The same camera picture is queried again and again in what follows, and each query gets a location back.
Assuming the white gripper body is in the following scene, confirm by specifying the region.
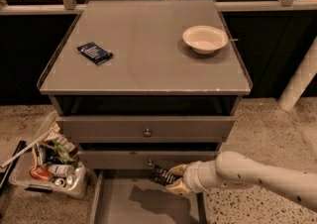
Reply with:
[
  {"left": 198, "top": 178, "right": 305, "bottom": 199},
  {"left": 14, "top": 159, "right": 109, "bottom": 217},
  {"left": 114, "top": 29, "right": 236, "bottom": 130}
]
[{"left": 183, "top": 162, "right": 206, "bottom": 193}]

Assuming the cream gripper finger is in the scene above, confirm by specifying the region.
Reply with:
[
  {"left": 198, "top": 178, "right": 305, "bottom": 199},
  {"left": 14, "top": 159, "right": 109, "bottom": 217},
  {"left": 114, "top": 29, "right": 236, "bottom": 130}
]
[
  {"left": 165, "top": 178, "right": 191, "bottom": 195},
  {"left": 168, "top": 164, "right": 187, "bottom": 176}
]

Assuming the black chocolate rxbar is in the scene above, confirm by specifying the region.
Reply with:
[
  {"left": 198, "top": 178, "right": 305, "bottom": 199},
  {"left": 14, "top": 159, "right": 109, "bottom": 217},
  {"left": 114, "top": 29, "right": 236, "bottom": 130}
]
[{"left": 150, "top": 166, "right": 179, "bottom": 186}]

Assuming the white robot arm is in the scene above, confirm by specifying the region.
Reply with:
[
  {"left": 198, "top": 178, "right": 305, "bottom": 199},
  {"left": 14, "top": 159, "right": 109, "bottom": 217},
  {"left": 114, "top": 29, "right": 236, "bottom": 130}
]
[{"left": 166, "top": 152, "right": 317, "bottom": 212}]

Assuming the grey bottom drawer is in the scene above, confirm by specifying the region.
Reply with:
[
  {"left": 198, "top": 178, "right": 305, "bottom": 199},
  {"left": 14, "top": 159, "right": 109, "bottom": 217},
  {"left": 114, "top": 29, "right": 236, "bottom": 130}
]
[{"left": 89, "top": 170, "right": 210, "bottom": 224}]

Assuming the grey drawer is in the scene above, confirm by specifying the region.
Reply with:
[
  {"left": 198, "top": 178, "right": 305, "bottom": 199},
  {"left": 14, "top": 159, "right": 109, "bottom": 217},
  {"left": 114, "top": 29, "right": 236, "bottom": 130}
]
[
  {"left": 78, "top": 151, "right": 219, "bottom": 169},
  {"left": 89, "top": 170, "right": 210, "bottom": 224},
  {"left": 56, "top": 116, "right": 235, "bottom": 143}
]

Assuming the grey middle drawer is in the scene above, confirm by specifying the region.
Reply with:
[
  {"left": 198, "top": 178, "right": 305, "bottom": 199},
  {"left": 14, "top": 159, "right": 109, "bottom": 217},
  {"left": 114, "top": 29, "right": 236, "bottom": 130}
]
[{"left": 78, "top": 151, "right": 219, "bottom": 169}]

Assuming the grey drawer cabinet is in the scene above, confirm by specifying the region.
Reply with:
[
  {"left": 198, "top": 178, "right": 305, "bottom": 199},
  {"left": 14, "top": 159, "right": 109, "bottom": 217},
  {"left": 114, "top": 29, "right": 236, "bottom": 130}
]
[{"left": 37, "top": 0, "right": 254, "bottom": 224}]

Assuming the grey top drawer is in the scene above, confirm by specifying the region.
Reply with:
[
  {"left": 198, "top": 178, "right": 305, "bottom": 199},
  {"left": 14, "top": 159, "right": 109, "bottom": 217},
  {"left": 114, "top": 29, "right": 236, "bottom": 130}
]
[{"left": 56, "top": 116, "right": 235, "bottom": 143}]

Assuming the white bottle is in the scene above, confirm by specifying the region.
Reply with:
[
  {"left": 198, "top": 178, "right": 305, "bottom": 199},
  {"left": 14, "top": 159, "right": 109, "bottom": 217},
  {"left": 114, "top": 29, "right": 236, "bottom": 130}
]
[{"left": 47, "top": 165, "right": 74, "bottom": 177}]

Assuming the green snack bag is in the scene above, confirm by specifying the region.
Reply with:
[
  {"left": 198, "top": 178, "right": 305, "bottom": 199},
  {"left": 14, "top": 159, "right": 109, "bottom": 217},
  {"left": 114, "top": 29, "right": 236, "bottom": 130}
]
[{"left": 54, "top": 143, "right": 78, "bottom": 168}]

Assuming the clear plastic bin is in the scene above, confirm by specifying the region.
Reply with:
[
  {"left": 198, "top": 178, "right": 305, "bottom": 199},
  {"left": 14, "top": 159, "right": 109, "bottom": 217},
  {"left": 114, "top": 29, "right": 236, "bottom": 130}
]
[{"left": 9, "top": 111, "right": 89, "bottom": 198}]

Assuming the white bowl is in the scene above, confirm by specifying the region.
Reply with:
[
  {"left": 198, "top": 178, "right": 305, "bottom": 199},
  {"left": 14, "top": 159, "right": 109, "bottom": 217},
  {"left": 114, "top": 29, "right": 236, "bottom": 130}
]
[{"left": 182, "top": 26, "right": 229, "bottom": 55}]

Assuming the red soda can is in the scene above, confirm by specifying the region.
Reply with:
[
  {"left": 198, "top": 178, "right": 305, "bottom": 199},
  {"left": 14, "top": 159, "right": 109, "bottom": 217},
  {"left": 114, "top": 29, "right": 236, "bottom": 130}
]
[{"left": 29, "top": 167, "right": 53, "bottom": 181}]

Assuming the blue snack bar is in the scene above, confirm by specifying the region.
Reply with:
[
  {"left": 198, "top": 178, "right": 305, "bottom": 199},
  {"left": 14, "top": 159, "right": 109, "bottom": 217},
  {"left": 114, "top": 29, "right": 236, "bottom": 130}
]
[{"left": 77, "top": 42, "right": 113, "bottom": 65}]

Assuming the white post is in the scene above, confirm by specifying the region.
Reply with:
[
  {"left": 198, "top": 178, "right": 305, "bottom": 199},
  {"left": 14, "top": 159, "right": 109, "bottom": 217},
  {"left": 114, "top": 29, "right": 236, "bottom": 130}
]
[{"left": 277, "top": 37, "right": 317, "bottom": 111}]

